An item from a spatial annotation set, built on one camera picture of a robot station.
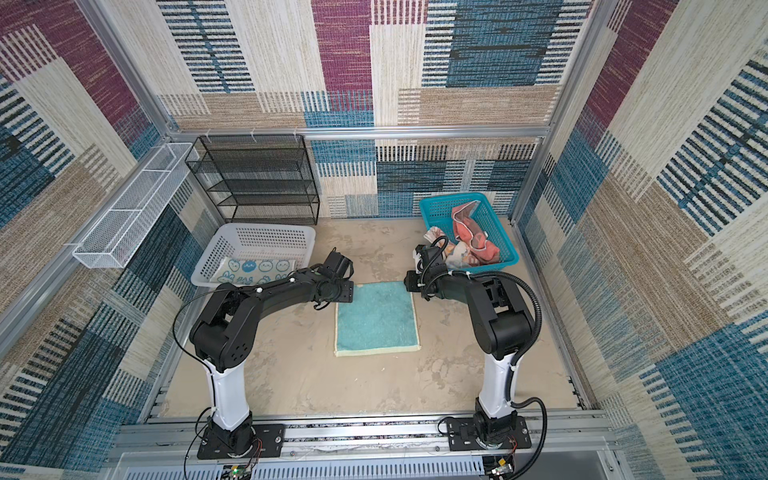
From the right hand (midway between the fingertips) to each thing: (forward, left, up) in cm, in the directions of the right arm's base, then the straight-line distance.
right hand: (410, 283), depth 101 cm
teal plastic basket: (+28, -13, +4) cm, 31 cm away
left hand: (-2, +22, +2) cm, 22 cm away
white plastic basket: (+16, +58, 0) cm, 60 cm away
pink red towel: (+17, -23, +5) cm, 29 cm away
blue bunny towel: (+7, +55, +1) cm, 56 cm away
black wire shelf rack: (+34, +52, +18) cm, 65 cm away
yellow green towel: (-12, +10, -1) cm, 16 cm away
